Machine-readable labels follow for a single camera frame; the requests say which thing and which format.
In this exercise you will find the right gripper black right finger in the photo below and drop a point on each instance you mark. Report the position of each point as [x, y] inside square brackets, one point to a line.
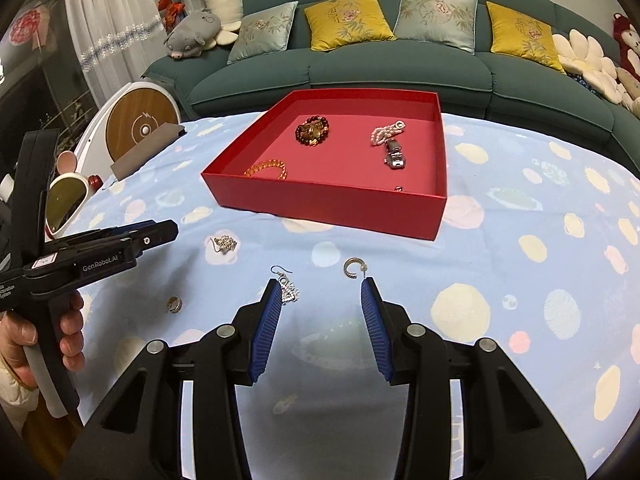
[410, 354]

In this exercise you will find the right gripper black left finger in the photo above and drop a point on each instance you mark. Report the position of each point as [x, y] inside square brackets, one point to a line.
[231, 355]

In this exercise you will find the silver metal wristwatch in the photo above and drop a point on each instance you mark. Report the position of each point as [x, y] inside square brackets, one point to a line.
[394, 157]

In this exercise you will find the gold wristwatch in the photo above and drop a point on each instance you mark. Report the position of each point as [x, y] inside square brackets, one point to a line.
[311, 133]

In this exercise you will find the left hand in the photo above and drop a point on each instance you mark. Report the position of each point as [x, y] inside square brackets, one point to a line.
[18, 334]

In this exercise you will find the pink eared vanity mirror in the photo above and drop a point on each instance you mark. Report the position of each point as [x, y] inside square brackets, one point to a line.
[68, 192]

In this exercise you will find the silver dangling earring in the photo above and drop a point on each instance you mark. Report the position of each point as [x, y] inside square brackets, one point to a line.
[290, 293]

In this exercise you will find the silver filigree brooch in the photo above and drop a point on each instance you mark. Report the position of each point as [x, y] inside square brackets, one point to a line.
[223, 244]

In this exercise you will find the blue planet print bedsheet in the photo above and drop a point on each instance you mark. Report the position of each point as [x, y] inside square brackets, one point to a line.
[538, 249]

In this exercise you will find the white round wooden disc appliance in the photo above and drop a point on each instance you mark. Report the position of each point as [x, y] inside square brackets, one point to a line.
[126, 119]

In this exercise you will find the brown cardboard piece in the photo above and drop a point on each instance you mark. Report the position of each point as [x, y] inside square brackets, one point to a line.
[146, 149]

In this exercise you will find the red shallow box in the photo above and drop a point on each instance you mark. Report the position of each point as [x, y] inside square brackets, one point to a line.
[343, 179]

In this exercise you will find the grey pig plush toy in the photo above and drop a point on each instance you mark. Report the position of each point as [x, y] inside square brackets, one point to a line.
[198, 32]

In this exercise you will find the white sheer curtain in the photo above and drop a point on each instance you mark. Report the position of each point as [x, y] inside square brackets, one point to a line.
[115, 41]

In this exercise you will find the red orange plush toy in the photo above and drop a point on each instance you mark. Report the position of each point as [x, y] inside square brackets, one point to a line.
[171, 13]

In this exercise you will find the dark green curved sofa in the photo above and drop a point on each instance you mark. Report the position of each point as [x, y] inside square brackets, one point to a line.
[481, 84]

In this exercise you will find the grey embroidered cushion left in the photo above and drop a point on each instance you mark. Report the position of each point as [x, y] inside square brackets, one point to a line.
[263, 32]

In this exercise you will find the grey embroidered cushion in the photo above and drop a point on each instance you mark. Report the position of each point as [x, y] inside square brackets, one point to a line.
[448, 22]
[263, 32]

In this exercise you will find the cream satin blanket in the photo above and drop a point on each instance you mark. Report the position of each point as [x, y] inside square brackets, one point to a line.
[633, 105]

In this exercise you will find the yellow embroidered cushion right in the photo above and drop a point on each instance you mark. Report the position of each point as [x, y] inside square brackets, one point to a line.
[517, 34]

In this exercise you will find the yellow embroidered cushion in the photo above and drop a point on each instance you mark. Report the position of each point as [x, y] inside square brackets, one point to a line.
[338, 23]
[517, 34]

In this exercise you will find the yellow embroidered cushion left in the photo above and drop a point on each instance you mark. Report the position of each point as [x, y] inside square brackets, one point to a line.
[338, 23]

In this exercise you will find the grey embroidered cushion right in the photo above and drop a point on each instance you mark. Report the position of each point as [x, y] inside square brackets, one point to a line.
[448, 22]

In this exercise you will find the cream flower shaped cushion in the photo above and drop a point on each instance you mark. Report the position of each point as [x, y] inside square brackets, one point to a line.
[583, 56]

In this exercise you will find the small tan plush toy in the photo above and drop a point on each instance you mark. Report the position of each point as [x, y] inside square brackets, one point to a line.
[629, 82]

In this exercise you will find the red monkey plush toy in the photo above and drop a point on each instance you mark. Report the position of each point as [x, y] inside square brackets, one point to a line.
[628, 39]

